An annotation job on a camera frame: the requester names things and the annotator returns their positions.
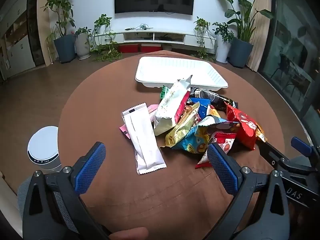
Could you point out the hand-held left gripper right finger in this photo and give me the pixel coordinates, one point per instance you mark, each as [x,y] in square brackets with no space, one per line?
[222,167]

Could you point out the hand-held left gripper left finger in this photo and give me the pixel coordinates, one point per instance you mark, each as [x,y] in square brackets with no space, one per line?
[92,166]

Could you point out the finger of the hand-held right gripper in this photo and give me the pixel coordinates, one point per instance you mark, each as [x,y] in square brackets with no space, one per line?
[303,147]
[271,153]

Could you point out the red white candy packet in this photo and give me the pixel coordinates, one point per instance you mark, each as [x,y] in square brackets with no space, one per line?
[221,146]

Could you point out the orange snack packet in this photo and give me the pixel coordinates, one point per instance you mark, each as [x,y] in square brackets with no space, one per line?
[261,133]

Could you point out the red chocolate ball bag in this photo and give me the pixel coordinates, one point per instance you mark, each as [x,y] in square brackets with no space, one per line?
[243,127]

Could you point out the blue cartoon snack bag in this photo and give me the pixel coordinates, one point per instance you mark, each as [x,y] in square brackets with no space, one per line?
[200,136]

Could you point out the yellow gold snack packet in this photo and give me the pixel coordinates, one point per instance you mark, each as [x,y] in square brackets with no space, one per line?
[181,128]

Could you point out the white long snack packet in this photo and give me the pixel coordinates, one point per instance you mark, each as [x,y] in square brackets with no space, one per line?
[145,140]

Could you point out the blue snack packet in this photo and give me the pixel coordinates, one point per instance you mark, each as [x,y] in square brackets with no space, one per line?
[203,105]

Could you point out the black snack packet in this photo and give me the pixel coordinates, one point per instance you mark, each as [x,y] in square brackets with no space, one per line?
[215,98]

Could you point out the magenta snack packet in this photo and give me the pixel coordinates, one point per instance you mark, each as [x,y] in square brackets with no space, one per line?
[183,105]

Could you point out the pink snack packet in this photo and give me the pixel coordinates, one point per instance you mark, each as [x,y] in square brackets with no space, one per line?
[152,110]

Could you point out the cream gold snack bag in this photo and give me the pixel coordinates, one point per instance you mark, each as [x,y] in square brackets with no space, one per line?
[171,102]

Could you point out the green snack packet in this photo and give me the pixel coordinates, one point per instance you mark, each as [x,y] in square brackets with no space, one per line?
[163,92]

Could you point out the white plastic tray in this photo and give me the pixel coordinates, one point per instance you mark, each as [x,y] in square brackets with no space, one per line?
[175,68]

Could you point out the person's left hand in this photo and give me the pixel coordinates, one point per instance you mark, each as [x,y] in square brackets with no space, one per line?
[128,233]

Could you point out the white cylindrical appliance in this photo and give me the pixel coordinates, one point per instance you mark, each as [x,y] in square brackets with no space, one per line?
[45,147]

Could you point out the black chair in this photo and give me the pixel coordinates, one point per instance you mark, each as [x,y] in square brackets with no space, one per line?
[283,66]

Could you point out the glass sliding door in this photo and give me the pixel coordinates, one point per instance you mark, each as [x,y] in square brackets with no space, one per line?
[292,42]

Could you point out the large-leaf plant blue pot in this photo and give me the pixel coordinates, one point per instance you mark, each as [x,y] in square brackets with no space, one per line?
[241,51]

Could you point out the beige curtain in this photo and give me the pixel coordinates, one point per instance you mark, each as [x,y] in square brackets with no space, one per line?
[260,42]

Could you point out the bushy plant white pot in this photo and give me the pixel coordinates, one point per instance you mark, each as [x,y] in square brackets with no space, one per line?
[223,47]

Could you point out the tall leafy plant blue pot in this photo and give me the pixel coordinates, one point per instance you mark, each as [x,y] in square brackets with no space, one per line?
[64,48]

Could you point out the small plant grey pot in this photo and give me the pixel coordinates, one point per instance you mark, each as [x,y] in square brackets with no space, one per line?
[82,45]

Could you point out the trailing vine plant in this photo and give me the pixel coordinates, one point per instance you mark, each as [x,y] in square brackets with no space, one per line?
[202,30]
[105,45]

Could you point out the red storage box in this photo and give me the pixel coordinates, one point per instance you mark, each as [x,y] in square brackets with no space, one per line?
[128,48]
[150,47]

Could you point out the small white round pot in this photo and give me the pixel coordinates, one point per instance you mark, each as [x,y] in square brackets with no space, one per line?
[167,47]

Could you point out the white TV cabinet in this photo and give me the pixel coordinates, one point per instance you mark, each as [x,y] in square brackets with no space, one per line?
[160,36]

